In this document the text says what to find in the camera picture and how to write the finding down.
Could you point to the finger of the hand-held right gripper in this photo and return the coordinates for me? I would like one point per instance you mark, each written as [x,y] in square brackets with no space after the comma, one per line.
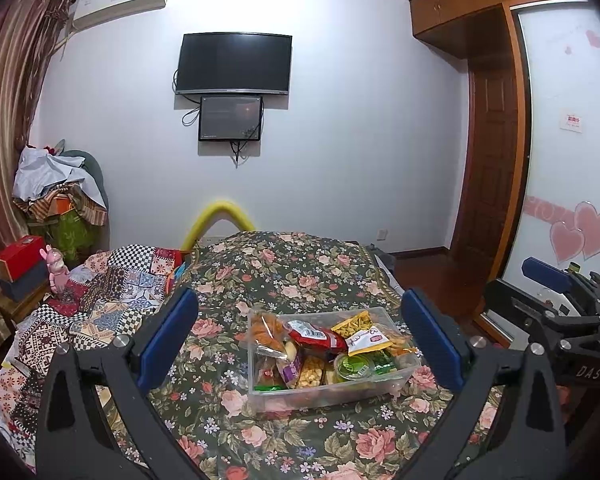
[545,272]
[510,300]

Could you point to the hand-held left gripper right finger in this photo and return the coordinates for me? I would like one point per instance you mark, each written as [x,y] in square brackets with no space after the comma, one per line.
[430,340]

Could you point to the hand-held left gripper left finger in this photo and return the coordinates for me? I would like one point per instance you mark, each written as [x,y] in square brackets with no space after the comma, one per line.
[172,330]

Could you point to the green snack packet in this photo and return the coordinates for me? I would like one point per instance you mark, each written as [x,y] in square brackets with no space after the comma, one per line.
[385,360]

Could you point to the orange snack packet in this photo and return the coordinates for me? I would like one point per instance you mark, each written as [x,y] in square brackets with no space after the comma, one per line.
[267,332]

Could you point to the red snack packet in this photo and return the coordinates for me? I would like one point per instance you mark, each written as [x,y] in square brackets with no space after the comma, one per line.
[315,337]

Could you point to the clear plastic container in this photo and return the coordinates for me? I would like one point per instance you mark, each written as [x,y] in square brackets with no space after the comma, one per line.
[330,397]

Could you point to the orange chip packet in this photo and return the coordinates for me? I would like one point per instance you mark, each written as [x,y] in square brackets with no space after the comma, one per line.
[400,346]

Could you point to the white packet with red label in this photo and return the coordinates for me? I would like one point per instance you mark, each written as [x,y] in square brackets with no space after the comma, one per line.
[365,342]

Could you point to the yellow chip packet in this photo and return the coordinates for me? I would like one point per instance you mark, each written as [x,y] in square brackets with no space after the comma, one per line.
[357,322]

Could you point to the patchwork quilt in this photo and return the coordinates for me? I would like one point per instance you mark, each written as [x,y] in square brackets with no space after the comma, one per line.
[110,285]

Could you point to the green lidded cup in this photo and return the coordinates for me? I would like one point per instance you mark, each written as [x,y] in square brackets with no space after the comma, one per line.
[355,365]

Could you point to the zip bag with green strip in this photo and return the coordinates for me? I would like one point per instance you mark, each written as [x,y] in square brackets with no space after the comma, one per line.
[265,372]

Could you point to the wooden door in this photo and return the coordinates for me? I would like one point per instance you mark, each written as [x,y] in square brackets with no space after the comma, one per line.
[490,170]

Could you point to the floral blanket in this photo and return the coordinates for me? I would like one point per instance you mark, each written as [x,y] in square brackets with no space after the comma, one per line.
[280,280]

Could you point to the clear packet of puffed bites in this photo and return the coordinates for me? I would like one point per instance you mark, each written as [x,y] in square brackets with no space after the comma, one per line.
[312,372]

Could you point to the purple snack packet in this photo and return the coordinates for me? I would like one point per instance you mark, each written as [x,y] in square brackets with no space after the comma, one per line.
[290,371]

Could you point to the yellow foam tube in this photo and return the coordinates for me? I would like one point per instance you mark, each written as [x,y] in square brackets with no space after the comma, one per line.
[215,207]

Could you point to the pink toy figure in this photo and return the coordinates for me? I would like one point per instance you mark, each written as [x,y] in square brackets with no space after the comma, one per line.
[55,267]

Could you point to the frosted sliding door with hearts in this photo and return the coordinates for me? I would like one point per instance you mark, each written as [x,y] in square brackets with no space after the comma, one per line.
[555,135]

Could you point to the grey box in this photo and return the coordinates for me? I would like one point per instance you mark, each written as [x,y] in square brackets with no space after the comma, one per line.
[27,285]

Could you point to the red box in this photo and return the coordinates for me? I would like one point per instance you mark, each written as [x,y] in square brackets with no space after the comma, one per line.
[17,257]

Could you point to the grey chair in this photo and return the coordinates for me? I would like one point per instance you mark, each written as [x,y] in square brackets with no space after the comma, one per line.
[92,170]

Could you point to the pile of clothes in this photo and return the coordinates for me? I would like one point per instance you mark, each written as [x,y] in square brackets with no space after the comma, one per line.
[40,170]

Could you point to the striped curtain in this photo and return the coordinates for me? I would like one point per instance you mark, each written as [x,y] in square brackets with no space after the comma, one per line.
[10,110]

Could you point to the wooden overhead cabinet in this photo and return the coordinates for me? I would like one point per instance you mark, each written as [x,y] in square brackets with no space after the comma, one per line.
[455,10]

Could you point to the white air conditioner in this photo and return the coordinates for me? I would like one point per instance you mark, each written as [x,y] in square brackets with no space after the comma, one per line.
[120,2]

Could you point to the wall socket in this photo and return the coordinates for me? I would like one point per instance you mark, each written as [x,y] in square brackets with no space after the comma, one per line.
[382,233]

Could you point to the small wall monitor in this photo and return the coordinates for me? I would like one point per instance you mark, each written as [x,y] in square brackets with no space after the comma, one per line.
[230,117]

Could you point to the black wall television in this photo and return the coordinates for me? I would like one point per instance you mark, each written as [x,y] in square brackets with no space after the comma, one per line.
[232,62]

